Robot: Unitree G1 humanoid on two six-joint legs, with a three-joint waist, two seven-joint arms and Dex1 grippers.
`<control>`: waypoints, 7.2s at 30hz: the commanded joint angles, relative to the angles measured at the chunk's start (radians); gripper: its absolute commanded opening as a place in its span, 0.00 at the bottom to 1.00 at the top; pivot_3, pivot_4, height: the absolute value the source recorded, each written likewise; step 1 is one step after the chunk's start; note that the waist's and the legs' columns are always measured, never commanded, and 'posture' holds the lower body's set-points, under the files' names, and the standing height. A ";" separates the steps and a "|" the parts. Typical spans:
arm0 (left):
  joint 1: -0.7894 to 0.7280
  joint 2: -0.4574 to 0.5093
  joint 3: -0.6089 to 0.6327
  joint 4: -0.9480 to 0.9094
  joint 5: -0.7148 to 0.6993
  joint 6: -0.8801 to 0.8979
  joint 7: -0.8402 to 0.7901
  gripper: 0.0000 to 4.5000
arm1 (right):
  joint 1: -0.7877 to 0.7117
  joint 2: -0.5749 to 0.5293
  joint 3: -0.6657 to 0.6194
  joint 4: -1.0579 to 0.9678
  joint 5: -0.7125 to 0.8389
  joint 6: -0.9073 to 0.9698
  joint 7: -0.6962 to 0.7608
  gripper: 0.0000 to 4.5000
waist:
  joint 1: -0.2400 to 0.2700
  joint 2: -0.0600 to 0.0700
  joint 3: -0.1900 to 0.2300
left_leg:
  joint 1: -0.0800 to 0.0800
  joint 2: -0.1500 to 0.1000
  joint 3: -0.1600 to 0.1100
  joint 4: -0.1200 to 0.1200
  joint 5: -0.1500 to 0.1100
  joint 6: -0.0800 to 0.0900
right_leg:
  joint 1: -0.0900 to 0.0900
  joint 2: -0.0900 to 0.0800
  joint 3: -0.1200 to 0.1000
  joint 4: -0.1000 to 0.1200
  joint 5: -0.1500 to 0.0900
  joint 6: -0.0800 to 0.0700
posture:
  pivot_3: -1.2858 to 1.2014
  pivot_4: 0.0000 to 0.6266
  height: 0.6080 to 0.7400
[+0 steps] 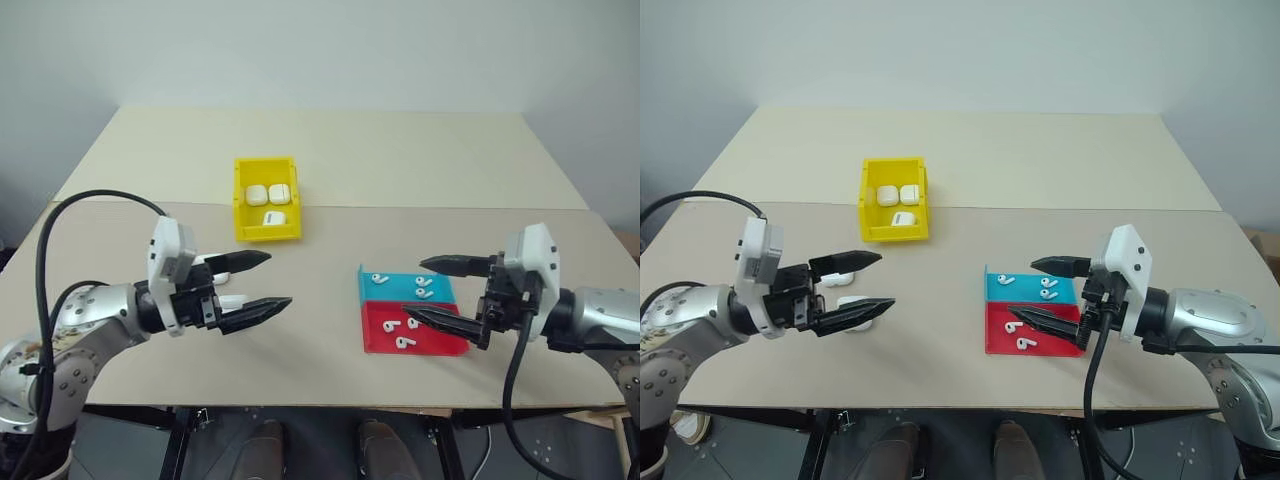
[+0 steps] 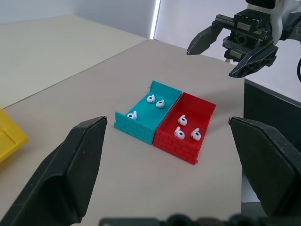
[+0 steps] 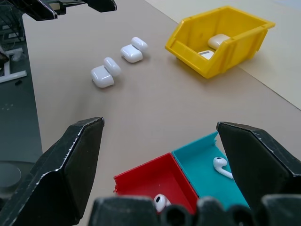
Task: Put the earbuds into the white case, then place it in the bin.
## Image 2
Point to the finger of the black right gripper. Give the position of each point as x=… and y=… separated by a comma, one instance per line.
x=203, y=40
x=255, y=61

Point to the black boxy furniture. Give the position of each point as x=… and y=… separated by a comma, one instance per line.
x=268, y=103

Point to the yellow plastic bin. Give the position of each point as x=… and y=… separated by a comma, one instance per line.
x=9, y=139

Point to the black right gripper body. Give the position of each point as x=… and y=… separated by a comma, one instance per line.
x=247, y=28

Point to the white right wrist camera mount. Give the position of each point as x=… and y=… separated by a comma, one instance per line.
x=278, y=16

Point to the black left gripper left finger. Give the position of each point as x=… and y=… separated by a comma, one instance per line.
x=58, y=174

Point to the white earbud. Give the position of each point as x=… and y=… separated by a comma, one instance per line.
x=182, y=120
x=195, y=134
x=160, y=104
x=151, y=99
x=179, y=134
x=132, y=115

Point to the red brick-pattern tray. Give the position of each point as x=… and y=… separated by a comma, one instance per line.
x=188, y=110

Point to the teal brick-pattern tray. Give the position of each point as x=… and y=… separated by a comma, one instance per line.
x=145, y=117

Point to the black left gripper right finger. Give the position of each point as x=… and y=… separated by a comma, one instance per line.
x=270, y=164

